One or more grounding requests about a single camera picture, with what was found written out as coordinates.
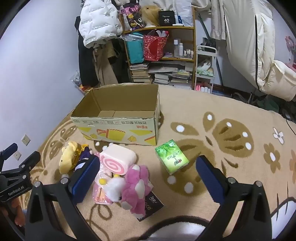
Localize yellow plush toy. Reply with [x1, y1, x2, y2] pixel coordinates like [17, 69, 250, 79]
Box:
[59, 141, 81, 175]

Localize purple haired plush doll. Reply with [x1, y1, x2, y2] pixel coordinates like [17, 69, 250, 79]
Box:
[74, 144, 93, 171]

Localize pink bear plush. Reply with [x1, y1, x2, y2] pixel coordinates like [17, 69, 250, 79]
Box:
[120, 164, 154, 219]

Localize black face tissue pack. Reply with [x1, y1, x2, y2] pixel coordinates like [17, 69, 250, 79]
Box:
[137, 191, 164, 222]

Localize green tissue pack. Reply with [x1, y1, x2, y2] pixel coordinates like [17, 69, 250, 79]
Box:
[155, 140, 190, 175]

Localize pink package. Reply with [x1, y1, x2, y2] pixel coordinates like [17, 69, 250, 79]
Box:
[92, 168, 113, 205]

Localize white fluffy plush toy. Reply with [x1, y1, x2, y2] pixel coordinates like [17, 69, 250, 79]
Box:
[99, 176, 126, 202]

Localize person's left hand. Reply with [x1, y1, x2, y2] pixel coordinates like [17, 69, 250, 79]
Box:
[11, 198, 26, 227]

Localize beige patterned carpet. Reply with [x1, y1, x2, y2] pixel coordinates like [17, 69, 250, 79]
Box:
[31, 86, 295, 240]

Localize plastic bag on floor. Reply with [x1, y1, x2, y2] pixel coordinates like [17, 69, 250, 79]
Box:
[70, 71, 84, 92]

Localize open cardboard box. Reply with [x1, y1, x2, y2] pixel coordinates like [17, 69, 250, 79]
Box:
[71, 83, 160, 146]

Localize black hanging coat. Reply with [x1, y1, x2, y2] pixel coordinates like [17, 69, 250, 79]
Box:
[74, 16, 99, 87]

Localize stack of books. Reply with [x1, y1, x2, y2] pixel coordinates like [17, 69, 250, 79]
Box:
[129, 62, 152, 83]

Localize white puffer jacket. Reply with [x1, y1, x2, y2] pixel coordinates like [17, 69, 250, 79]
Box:
[79, 0, 122, 48]

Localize teal bag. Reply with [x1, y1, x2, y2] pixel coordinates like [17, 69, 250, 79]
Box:
[125, 33, 144, 64]

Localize white rolling cart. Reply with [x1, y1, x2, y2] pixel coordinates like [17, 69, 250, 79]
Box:
[194, 45, 217, 93]

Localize wooden bookshelf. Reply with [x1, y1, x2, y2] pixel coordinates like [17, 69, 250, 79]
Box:
[120, 3, 196, 89]

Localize red gift bag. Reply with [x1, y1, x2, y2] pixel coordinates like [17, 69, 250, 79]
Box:
[144, 29, 169, 61]

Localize colourful printed bag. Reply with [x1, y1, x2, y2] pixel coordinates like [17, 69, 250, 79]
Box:
[120, 2, 144, 31]

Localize cream duvet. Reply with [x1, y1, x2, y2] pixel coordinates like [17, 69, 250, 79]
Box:
[211, 1, 295, 101]

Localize blonde wig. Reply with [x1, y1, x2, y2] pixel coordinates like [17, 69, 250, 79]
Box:
[140, 5, 161, 27]

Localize black box marked 40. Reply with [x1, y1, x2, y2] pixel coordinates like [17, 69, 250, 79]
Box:
[159, 11, 176, 26]

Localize wall outlet lower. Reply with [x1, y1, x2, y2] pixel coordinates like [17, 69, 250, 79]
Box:
[13, 151, 22, 161]

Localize wall outlet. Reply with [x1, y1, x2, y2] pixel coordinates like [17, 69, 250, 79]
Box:
[22, 135, 31, 146]
[13, 151, 22, 161]

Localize wall outlet upper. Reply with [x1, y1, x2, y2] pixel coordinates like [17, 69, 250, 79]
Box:
[22, 135, 31, 146]

